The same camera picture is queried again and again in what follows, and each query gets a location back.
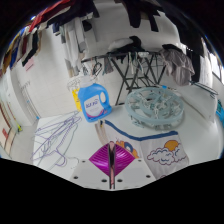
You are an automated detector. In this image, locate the blue detergent bottle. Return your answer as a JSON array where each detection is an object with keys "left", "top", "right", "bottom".
[{"left": 77, "top": 74, "right": 113, "bottom": 123}]

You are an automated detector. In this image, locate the black folding drying rack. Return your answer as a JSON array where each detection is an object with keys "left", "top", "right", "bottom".
[{"left": 80, "top": 49, "right": 168, "bottom": 106}]

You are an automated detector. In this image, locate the hanging clothes row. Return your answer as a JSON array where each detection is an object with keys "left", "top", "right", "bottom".
[{"left": 0, "top": 0, "right": 224, "bottom": 84}]

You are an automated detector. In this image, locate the purple wire clothes hanger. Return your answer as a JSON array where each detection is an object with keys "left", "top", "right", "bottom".
[{"left": 30, "top": 111, "right": 83, "bottom": 168}]

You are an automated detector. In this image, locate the grey garment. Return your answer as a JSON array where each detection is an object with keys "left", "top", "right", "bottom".
[{"left": 161, "top": 48, "right": 196, "bottom": 87}]

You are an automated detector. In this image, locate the white pillow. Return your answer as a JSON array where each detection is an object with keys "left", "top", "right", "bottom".
[{"left": 181, "top": 83, "right": 219, "bottom": 123}]

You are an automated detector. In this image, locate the pink wall notice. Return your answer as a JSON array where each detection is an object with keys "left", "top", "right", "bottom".
[{"left": 23, "top": 56, "right": 36, "bottom": 72}]

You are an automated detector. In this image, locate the white cartoon print towel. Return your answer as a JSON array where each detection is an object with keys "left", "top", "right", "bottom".
[{"left": 94, "top": 119, "right": 190, "bottom": 190}]

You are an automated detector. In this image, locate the white hanger bundle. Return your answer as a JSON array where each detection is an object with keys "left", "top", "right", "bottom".
[{"left": 66, "top": 74, "right": 86, "bottom": 92}]

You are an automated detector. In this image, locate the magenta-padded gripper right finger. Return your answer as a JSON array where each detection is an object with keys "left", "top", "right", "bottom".
[{"left": 112, "top": 142, "right": 157, "bottom": 191}]

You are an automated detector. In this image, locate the white wire clothes hanger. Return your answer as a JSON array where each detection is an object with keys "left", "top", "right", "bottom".
[{"left": 49, "top": 146, "right": 81, "bottom": 171}]

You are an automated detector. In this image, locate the white folded bedding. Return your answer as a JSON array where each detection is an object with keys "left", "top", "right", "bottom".
[{"left": 107, "top": 37, "right": 134, "bottom": 53}]

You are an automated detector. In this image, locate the round pale blue peg hanger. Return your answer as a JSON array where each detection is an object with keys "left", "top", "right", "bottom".
[{"left": 124, "top": 85, "right": 185, "bottom": 129}]

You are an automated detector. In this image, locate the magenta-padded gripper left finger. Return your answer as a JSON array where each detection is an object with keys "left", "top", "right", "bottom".
[{"left": 69, "top": 142, "right": 112, "bottom": 191}]

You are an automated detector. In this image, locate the green hoop hanger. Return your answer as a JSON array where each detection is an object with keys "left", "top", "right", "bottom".
[{"left": 191, "top": 81, "right": 218, "bottom": 98}]

